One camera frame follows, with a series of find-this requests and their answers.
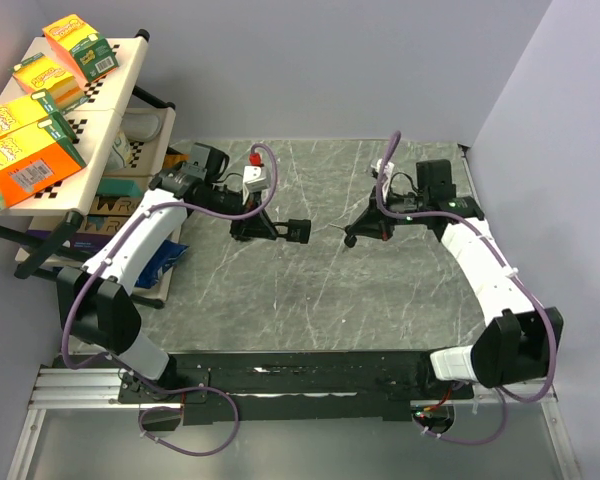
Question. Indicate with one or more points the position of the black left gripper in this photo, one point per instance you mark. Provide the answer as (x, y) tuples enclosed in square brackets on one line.
[(258, 226)]

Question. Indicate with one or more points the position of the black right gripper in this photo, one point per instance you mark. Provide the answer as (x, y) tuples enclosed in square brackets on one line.
[(373, 222)]

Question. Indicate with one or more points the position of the black padlock keys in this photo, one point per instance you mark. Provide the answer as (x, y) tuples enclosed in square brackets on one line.
[(350, 239)]

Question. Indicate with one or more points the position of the black Kaijing padlock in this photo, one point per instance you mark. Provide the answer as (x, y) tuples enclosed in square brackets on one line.
[(295, 231)]

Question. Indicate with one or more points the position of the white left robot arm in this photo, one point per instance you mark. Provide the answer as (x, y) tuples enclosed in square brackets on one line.
[(98, 316)]

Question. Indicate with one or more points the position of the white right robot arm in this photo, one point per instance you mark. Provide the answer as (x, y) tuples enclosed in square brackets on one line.
[(521, 336)]

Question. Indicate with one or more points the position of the blue Doritos chip bag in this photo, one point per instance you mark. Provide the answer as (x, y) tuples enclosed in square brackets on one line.
[(165, 257)]

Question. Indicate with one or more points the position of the orange snack bag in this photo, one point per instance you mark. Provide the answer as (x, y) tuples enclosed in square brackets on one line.
[(171, 160)]

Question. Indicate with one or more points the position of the teal box on shelf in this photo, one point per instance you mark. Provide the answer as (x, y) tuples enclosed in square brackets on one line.
[(119, 187)]

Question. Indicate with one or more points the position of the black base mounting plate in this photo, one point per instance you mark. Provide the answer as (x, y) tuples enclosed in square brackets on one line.
[(258, 386)]

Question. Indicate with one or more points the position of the white folding shelf rack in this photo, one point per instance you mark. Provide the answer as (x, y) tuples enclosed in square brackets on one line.
[(96, 123)]

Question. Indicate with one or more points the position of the orange sponge box top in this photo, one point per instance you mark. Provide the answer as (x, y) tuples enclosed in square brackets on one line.
[(81, 47)]

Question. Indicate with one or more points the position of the large orange sponge box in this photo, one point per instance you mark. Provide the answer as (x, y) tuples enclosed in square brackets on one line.
[(35, 157)]

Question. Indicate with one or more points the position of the yellow sponge pack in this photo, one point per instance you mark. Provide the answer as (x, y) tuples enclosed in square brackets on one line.
[(40, 72)]

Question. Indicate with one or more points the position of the yellow sponge box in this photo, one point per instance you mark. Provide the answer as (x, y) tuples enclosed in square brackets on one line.
[(30, 109)]

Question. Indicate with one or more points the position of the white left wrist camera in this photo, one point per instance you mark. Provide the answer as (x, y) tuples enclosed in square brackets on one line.
[(256, 178)]

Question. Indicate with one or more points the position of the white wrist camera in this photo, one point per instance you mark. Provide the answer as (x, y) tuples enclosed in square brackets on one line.
[(385, 176), (256, 178)]

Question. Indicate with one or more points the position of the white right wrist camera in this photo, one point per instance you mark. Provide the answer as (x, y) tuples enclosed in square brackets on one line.
[(385, 176)]

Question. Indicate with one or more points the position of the aluminium frame rail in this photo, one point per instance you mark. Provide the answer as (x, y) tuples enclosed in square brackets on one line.
[(61, 389)]

